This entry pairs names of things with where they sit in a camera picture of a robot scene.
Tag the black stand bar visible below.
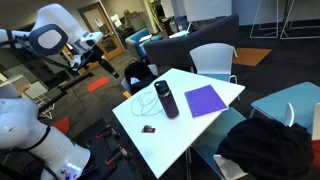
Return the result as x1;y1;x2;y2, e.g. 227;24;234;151
33;71;95;113

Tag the white chair under backpack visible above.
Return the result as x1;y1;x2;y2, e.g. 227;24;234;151
119;63;160;95

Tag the white wire stand frame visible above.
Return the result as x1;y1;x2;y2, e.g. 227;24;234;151
249;0;280;40
279;0;320;41

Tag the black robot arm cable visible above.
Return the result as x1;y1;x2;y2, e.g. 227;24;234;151
13;31;81;71

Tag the white chair teal seat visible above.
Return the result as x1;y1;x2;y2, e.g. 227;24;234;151
188;42;241;101

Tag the black jacket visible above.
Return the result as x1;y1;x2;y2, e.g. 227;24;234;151
215;117;315;180

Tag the teal seat chair with jacket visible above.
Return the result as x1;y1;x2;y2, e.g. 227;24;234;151
190;107;249;180

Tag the small red black gadget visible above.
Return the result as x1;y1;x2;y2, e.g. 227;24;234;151
140;124;157;134

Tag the grey table leg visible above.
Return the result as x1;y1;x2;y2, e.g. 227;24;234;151
184;146;194;180

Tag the black robot stand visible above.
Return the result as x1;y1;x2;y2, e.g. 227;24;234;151
70;117;141;180

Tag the blue bin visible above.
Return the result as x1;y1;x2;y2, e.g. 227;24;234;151
174;15;190;32

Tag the red black clamp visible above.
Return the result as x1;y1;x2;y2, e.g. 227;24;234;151
105;144;130;166
95;124;122;140

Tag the black backpack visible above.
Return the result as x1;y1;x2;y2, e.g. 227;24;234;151
123;59;158;96

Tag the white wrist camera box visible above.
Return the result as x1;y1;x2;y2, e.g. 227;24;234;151
79;31;104;51

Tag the thin white cable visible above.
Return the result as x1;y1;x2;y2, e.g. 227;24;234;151
130;90;162;117

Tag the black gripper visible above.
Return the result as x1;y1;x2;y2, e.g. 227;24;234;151
88;44;121;79

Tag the white plastic chair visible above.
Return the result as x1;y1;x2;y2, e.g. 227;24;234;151
310;102;320;142
282;101;296;128

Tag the purple spiral notebook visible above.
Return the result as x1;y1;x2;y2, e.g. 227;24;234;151
183;84;230;119

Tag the orange floor mat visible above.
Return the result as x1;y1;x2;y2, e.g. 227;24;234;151
231;47;273;67

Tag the teal armchair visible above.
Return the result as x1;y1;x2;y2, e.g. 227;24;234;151
125;27;164;60

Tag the teal table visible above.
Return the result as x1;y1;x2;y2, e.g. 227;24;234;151
249;81;320;135

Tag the wooden door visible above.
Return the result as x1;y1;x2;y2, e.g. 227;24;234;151
77;1;127;62

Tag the whiteboard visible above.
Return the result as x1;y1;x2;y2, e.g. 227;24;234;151
182;0;234;23

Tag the dark grey sofa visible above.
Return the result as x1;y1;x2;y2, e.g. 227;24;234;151
143;13;241;69

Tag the black water bottle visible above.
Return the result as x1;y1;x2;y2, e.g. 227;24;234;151
153;79;180;120

